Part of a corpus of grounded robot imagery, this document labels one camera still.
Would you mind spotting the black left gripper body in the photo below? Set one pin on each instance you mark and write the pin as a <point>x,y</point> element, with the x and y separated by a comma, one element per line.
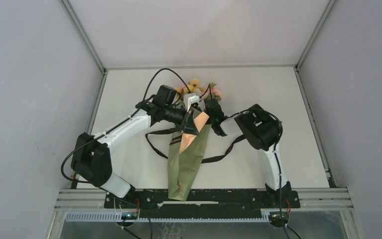
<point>180,117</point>

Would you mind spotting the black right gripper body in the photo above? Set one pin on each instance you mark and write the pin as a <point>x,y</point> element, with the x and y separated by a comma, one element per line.
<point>211,119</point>

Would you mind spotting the peach white fake flower bunch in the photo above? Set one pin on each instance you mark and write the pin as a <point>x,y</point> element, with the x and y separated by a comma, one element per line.
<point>211,92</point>

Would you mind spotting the orange wrapping paper sheet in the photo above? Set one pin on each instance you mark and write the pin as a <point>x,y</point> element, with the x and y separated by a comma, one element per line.
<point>186,152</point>

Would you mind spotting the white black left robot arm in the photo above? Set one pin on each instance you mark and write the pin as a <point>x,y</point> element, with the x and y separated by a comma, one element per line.
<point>91,157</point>

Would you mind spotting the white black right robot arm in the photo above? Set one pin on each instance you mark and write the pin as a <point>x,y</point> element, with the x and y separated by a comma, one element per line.
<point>262,130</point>

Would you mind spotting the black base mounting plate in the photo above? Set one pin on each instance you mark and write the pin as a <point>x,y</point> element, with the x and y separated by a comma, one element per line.
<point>218,203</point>

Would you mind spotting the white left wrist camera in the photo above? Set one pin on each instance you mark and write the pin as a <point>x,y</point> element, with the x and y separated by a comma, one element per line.
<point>190,99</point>

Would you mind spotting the white cable duct strip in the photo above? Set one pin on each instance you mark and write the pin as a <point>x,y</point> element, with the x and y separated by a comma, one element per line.
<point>264,217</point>

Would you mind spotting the aluminium front frame rail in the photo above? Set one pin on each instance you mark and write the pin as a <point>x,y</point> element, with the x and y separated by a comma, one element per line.
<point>302,199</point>

